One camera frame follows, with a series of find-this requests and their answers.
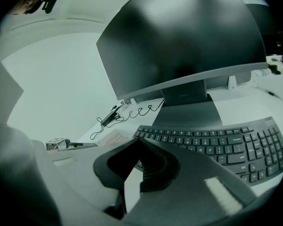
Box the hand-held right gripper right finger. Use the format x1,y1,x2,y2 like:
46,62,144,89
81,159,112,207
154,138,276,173
124,137,258,226

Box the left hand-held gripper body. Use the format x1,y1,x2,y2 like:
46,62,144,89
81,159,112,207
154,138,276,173
45,137,73,152

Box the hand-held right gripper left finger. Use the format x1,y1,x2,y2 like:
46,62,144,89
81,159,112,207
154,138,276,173
30,137,139,226

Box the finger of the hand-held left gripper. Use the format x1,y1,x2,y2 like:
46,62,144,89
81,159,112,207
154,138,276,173
69,142,99,150

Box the black power adapter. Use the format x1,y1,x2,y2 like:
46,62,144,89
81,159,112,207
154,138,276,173
101,111,120,127

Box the black computer keyboard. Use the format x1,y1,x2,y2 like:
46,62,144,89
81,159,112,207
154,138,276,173
133,116,283,186

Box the grey desk divider panel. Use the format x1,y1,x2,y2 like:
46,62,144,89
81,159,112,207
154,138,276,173
206,70,252,89

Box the grey computer monitor with stand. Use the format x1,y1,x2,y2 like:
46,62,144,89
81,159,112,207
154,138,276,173
96,0,268,128

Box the person's head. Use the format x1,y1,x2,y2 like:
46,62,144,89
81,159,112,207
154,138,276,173
8,0,50,16

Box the black coiled cable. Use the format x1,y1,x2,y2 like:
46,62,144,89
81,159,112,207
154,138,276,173
90,99,165,140

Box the black head-mounted camera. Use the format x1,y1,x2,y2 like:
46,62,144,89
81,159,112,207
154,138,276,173
41,0,60,15

